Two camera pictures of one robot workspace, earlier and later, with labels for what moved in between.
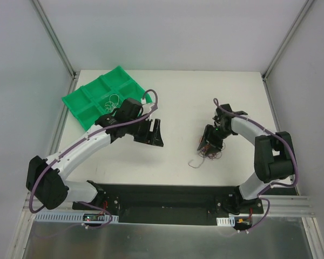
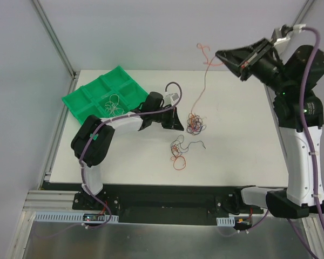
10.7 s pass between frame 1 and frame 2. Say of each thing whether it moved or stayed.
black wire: moved
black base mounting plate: stayed
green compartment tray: stayed
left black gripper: moved
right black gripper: moved
